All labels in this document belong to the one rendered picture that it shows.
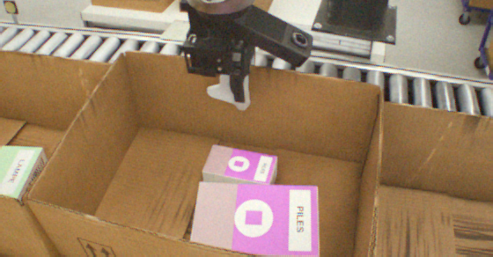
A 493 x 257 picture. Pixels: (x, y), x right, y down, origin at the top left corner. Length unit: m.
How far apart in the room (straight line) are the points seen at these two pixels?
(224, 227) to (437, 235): 0.32
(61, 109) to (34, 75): 0.08
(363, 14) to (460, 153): 0.78
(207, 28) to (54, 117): 0.40
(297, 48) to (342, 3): 0.85
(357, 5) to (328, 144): 0.75
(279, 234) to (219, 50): 0.24
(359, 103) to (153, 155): 0.34
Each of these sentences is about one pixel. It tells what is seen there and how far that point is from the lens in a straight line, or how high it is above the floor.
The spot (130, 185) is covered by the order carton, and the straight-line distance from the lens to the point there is 0.75.
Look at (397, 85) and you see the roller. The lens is 1.26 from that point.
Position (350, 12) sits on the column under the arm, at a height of 0.81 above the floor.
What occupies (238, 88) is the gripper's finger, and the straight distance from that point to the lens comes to 0.63.
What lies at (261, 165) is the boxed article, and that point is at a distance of 0.70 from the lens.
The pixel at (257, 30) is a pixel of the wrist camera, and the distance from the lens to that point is 0.59.
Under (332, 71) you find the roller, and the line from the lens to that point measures 1.27.
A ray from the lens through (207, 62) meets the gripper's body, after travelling 0.63.
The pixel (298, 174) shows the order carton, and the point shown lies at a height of 0.91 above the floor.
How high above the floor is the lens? 1.44
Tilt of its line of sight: 40 degrees down
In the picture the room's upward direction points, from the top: straight up
